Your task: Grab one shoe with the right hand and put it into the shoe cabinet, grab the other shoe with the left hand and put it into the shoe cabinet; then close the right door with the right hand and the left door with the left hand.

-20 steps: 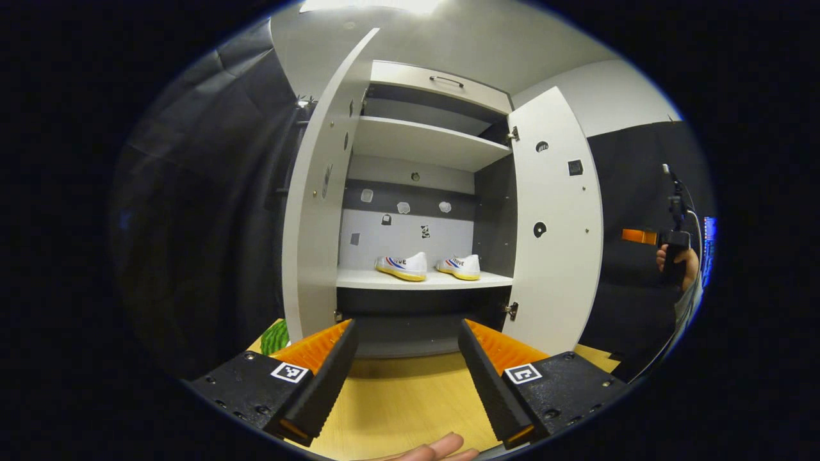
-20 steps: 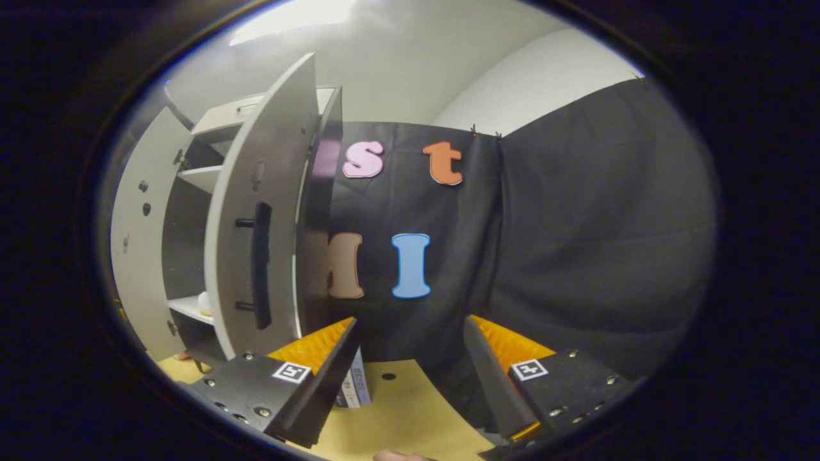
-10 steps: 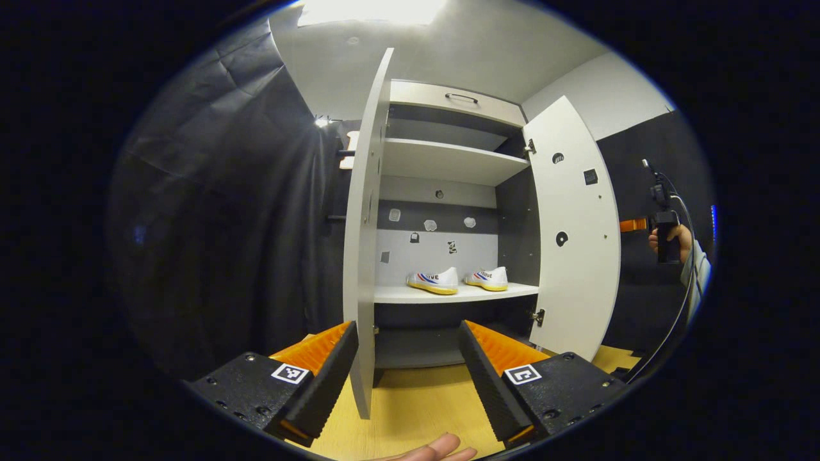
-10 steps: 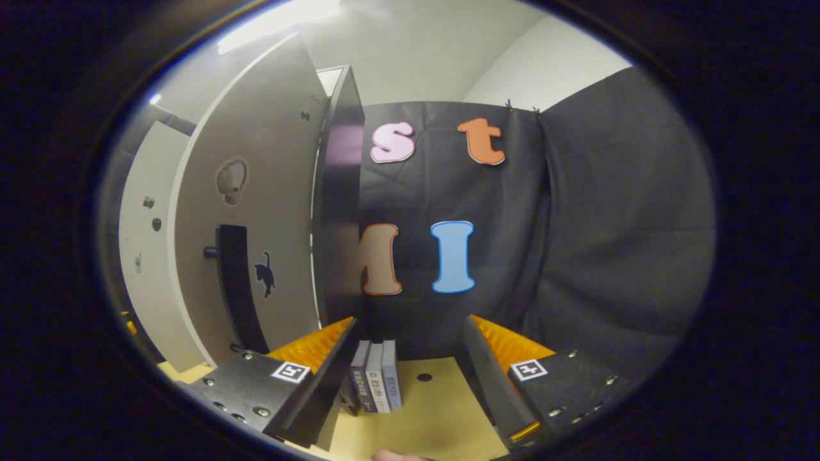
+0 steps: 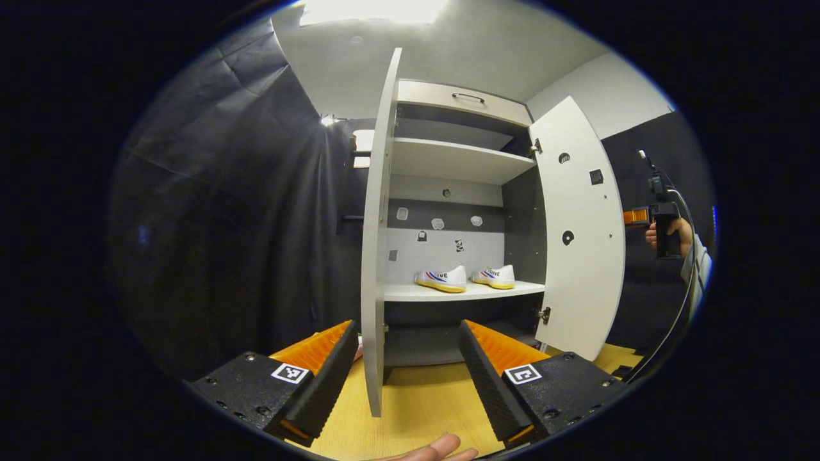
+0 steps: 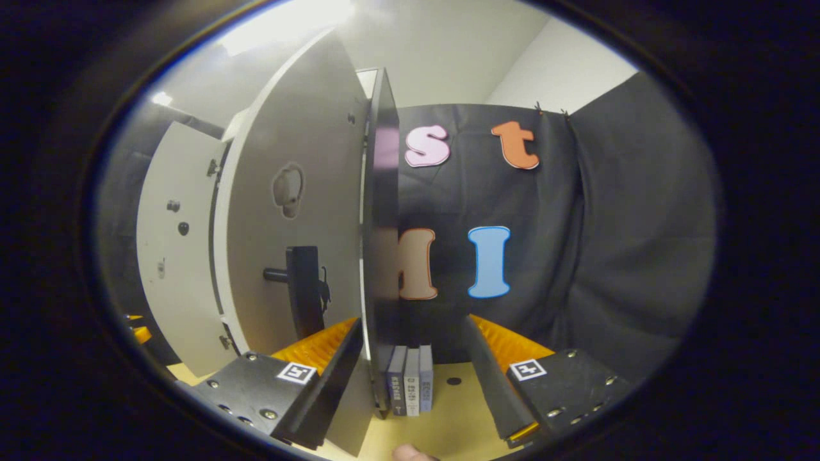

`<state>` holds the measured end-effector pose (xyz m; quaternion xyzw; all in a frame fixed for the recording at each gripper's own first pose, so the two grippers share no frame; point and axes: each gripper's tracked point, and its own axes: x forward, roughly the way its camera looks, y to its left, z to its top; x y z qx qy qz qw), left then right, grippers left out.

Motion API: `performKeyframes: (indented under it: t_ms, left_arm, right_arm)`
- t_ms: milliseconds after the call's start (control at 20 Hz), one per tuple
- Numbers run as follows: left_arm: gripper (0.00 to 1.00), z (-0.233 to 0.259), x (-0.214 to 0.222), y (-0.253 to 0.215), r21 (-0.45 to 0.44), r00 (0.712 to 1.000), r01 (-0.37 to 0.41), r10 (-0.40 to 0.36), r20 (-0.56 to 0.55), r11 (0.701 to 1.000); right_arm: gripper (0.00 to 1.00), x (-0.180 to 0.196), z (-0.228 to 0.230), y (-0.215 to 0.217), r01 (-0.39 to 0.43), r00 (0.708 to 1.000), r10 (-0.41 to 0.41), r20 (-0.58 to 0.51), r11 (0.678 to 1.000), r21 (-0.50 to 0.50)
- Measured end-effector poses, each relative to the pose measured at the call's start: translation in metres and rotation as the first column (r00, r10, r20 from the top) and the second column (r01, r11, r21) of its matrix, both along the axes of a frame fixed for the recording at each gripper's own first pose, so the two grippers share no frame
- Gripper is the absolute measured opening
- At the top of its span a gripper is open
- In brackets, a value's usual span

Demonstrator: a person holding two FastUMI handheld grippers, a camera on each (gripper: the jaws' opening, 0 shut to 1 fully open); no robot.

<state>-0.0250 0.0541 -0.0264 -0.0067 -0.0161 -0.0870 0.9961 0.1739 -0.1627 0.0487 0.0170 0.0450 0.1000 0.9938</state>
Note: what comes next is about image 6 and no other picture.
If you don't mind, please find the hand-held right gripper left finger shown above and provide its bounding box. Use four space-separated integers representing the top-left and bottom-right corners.
189 317 365 450

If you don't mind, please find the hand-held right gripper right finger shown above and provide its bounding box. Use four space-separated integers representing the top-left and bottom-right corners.
463 314 635 449

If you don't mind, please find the white cabinet door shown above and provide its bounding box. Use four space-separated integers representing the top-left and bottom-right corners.
136 122 234 378
213 29 379 457

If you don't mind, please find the white shoe cabinet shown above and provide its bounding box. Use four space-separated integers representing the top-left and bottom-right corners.
356 67 401 420

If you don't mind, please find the dark blue box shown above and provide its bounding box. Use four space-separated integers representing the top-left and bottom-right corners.
386 346 409 417

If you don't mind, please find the small white box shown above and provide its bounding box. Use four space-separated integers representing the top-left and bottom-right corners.
404 348 422 417

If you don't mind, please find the black backdrop cloth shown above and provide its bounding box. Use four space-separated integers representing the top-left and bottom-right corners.
96 70 718 385

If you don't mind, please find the black door handle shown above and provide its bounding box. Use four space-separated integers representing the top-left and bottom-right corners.
264 246 331 341

